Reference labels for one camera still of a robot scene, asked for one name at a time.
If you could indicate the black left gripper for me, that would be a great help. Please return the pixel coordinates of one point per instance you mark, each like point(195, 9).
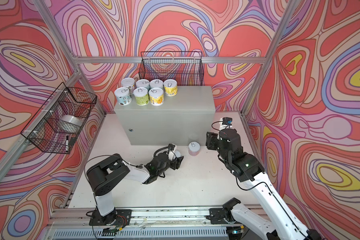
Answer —
point(177, 164)

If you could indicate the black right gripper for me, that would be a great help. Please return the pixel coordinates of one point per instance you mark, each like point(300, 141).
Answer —
point(211, 138)

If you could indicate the orange label can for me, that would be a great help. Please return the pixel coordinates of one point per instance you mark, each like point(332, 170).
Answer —
point(176, 154)

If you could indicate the yellow green label can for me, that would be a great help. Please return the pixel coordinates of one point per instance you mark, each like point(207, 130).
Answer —
point(156, 96)

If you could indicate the teal label can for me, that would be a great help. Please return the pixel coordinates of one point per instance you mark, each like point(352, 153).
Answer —
point(123, 96)

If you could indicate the blue label can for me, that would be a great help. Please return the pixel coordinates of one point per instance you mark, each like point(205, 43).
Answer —
point(157, 83)

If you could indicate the light blue can front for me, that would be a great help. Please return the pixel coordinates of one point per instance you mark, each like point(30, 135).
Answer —
point(143, 83)

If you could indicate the pink label can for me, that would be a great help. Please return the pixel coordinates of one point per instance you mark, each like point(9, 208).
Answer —
point(129, 83)

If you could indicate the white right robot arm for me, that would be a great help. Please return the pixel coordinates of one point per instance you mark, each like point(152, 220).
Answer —
point(251, 177)

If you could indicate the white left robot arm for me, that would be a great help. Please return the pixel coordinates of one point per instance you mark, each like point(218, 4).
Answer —
point(105, 175)

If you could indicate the grey metal cabinet box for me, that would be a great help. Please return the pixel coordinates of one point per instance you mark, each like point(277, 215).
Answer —
point(180, 120)

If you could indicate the black marker pen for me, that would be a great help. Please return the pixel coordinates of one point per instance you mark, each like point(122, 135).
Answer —
point(67, 148)

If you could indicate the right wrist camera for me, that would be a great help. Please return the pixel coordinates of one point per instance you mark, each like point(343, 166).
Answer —
point(226, 121)

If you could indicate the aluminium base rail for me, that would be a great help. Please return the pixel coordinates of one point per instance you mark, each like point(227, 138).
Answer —
point(177, 222)

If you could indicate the black wire basket back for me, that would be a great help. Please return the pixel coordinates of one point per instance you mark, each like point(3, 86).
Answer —
point(185, 67)

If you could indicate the black wire basket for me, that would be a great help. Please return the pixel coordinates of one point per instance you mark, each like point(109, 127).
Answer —
point(185, 67)
point(44, 133)

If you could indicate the black wire basket left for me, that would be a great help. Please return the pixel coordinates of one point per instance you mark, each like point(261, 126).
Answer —
point(44, 133)

